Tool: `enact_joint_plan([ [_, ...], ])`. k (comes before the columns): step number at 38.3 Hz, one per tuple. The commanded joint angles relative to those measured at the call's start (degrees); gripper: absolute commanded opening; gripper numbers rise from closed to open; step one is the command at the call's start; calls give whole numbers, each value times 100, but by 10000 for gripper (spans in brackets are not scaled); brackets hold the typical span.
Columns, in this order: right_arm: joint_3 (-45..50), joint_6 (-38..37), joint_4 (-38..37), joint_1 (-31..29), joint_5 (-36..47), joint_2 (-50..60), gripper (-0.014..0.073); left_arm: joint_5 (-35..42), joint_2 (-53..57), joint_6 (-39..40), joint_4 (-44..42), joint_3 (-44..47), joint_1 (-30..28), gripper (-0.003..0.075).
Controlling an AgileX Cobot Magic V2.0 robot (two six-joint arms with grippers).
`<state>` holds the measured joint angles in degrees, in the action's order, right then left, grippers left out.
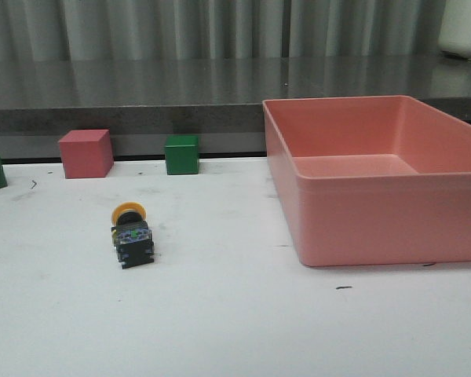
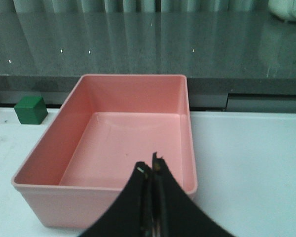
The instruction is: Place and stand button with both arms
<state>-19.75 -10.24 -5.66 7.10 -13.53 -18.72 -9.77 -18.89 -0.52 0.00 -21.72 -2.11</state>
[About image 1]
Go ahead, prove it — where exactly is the yellow push button switch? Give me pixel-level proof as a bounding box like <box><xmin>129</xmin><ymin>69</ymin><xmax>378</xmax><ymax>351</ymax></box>
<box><xmin>111</xmin><ymin>202</ymin><xmax>155</xmax><ymax>269</ymax></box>

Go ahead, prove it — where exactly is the pink cube block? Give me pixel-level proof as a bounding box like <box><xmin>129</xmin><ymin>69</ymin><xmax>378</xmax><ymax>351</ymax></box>
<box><xmin>58</xmin><ymin>129</ymin><xmax>114</xmax><ymax>179</ymax></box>

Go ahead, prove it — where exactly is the pink plastic bin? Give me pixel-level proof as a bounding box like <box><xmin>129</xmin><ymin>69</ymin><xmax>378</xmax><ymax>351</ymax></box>
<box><xmin>263</xmin><ymin>95</ymin><xmax>471</xmax><ymax>267</ymax></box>

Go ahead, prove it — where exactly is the green cube block centre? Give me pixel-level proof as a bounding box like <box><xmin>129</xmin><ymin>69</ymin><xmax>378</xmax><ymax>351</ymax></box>
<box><xmin>164</xmin><ymin>135</ymin><xmax>199</xmax><ymax>175</ymax></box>

